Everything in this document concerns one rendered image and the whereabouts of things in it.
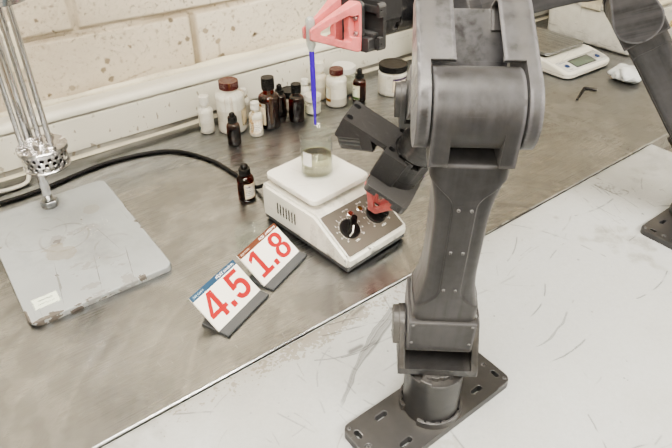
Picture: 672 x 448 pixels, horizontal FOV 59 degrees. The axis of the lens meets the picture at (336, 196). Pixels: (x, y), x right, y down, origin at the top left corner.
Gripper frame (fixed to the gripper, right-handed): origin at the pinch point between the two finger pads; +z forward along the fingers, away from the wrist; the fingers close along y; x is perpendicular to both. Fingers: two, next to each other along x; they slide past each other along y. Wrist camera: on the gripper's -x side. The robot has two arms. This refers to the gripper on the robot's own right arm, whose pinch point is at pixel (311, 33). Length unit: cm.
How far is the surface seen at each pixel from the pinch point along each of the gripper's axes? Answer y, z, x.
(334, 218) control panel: 5.0, 1.5, 26.3
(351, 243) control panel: 8.8, 1.6, 28.8
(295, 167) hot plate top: -6.5, -0.7, 22.6
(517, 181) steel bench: 12, -37, 32
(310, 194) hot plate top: 1.1, 2.6, 23.3
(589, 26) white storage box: -15, -113, 22
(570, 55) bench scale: -10, -94, 25
